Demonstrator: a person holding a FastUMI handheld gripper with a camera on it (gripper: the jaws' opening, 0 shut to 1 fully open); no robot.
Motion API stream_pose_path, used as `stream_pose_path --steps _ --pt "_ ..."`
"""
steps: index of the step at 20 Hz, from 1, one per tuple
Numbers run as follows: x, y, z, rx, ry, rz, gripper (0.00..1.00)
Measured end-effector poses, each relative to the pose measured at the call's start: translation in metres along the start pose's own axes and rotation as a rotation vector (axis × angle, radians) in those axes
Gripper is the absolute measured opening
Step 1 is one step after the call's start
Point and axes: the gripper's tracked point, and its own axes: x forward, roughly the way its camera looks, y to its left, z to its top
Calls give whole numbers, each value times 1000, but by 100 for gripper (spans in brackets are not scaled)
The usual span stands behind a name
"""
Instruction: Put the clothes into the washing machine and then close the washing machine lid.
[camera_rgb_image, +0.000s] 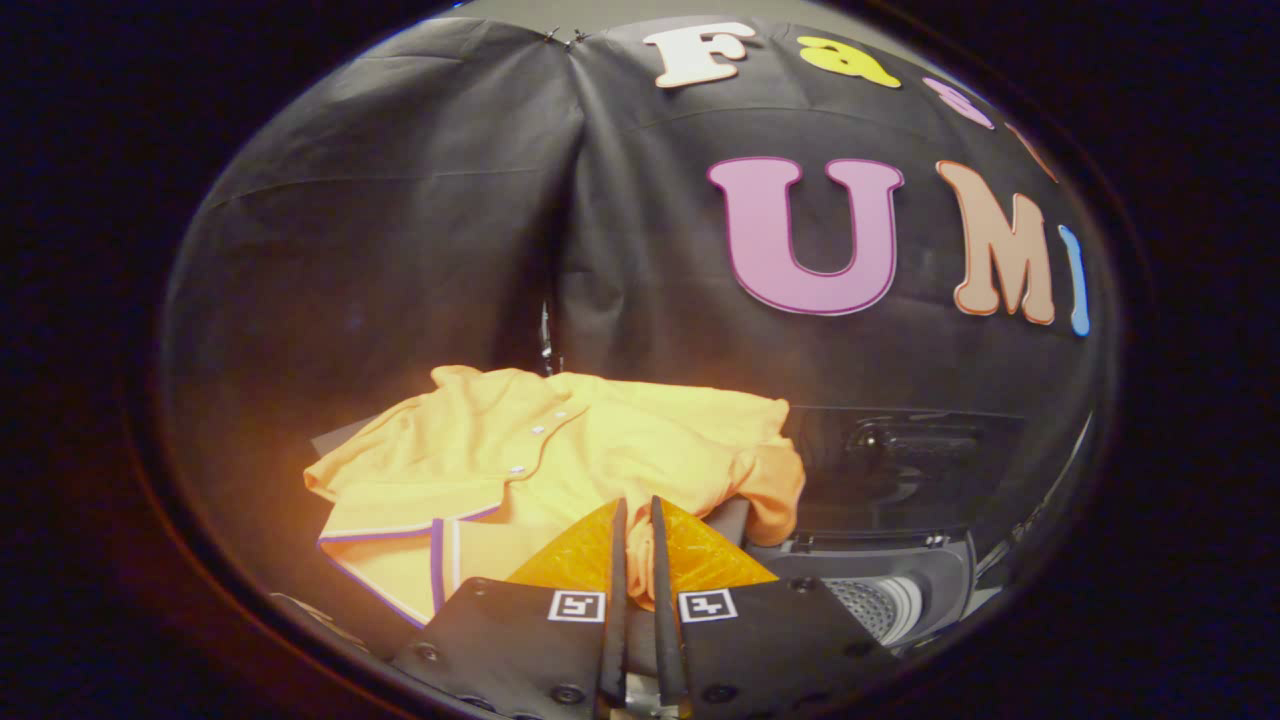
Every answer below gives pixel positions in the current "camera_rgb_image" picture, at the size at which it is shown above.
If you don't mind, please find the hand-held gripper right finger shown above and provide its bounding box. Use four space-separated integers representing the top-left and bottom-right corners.
650 495 901 720

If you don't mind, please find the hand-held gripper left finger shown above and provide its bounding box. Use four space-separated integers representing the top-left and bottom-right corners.
388 497 629 720

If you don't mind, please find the black backdrop cloth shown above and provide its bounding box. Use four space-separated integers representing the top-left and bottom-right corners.
160 15 1111 601

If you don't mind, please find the orange shirt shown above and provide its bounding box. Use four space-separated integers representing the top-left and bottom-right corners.
303 365 806 629

